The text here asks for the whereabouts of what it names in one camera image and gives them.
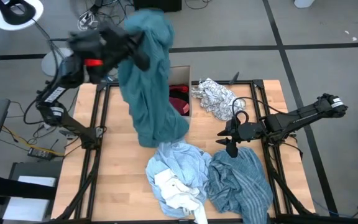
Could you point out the red cloth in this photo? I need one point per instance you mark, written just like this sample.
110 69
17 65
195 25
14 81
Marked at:
180 88

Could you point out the white floor object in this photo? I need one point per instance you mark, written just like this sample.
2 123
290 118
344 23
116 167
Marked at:
303 3

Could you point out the grey cabinet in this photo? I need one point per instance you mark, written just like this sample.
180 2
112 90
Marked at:
36 169

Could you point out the blue striped cloth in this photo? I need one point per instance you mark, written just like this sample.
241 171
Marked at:
241 186

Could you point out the grey round stand base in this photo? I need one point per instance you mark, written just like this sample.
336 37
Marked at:
50 63

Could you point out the black power strip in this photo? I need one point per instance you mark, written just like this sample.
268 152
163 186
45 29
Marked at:
40 153

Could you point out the black curved stand piece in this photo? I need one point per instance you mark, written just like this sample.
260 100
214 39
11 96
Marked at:
14 18

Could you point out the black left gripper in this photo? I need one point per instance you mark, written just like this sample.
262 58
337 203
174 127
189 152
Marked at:
110 46

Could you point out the black floor box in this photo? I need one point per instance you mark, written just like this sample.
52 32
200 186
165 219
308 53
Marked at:
157 4

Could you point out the teal cloth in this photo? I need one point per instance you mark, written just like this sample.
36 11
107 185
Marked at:
148 102

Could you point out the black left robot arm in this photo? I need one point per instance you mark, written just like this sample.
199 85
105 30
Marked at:
57 93

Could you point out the black aluminium frame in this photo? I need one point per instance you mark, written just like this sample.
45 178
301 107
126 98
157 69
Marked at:
244 82

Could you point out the maroon cloth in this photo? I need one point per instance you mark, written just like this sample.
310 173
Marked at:
179 105

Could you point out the cardboard box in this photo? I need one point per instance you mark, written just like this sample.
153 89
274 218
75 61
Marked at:
180 74

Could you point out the black bar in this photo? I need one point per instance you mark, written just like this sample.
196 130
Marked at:
11 188

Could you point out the light blue patterned cloth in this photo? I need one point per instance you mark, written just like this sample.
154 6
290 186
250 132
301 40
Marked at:
182 158

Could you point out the white round stand base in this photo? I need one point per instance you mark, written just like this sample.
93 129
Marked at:
37 12

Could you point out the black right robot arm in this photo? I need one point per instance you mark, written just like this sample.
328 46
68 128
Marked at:
306 113

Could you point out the white black patterned cloth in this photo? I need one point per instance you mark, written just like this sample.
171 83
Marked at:
216 98

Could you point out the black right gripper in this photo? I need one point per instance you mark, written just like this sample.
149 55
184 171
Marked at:
247 130

